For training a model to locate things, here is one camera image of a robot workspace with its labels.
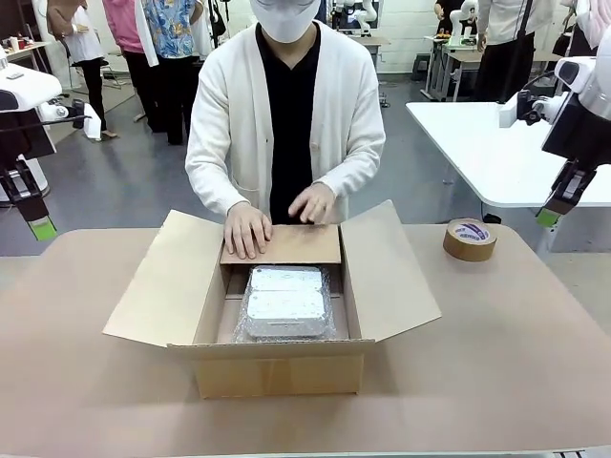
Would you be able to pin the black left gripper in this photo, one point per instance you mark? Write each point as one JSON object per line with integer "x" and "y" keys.
{"x": 21, "y": 186}

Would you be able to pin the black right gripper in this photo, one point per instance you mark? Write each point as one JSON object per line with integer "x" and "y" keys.
{"x": 575, "y": 183}

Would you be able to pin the large brown cardboard box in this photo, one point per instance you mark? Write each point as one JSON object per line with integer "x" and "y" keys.
{"x": 277, "y": 372}

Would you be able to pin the person's right forearm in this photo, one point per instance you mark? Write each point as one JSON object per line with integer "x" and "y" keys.
{"x": 210, "y": 191}

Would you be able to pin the person's left forearm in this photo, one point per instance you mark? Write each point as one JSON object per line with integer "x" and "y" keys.
{"x": 355, "y": 176}

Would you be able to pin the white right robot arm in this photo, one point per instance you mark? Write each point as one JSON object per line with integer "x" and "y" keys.
{"x": 594, "y": 86}

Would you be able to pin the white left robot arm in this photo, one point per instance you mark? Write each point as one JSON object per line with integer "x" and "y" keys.
{"x": 28, "y": 88}

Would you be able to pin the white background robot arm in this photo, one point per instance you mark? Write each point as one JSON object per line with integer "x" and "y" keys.
{"x": 464, "y": 21}

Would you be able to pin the person's right hand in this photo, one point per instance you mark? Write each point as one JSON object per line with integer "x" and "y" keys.
{"x": 248, "y": 234}

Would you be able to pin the person's left hand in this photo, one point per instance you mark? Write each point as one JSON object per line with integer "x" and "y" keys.
{"x": 317, "y": 205}

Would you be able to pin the brown packing tape roll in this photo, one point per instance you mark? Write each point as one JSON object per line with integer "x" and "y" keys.
{"x": 465, "y": 250}

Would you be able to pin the large white table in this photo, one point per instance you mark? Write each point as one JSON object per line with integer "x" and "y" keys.
{"x": 477, "y": 152}

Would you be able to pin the grey background desk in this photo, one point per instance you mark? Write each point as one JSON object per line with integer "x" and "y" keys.
{"x": 458, "y": 57}

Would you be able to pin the bystander in white jacket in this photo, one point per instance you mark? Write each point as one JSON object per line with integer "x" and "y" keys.
{"x": 506, "y": 28}

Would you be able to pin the bystander in pale pink coat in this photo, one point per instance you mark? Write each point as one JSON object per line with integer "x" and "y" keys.
{"x": 589, "y": 24}

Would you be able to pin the bystander in pink top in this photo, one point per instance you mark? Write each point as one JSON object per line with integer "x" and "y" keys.
{"x": 126, "y": 28}

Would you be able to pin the person in white cardigan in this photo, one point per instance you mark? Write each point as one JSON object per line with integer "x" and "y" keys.
{"x": 229, "y": 119}

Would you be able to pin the bubble-wrapped silver package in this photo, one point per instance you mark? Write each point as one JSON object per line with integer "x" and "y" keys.
{"x": 238, "y": 331}

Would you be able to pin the bystander in blue floral shirt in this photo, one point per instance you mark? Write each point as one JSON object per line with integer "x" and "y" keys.
{"x": 169, "y": 28}

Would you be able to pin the white face mask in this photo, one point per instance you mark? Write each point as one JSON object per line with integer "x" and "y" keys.
{"x": 286, "y": 24}

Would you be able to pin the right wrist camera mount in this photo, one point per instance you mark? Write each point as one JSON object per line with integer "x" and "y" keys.
{"x": 511, "y": 112}

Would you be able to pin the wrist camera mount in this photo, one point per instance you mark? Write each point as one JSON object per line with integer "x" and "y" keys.
{"x": 511, "y": 112}
{"x": 62, "y": 111}

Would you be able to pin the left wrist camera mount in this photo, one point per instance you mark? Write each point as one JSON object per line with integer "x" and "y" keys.
{"x": 62, "y": 111}

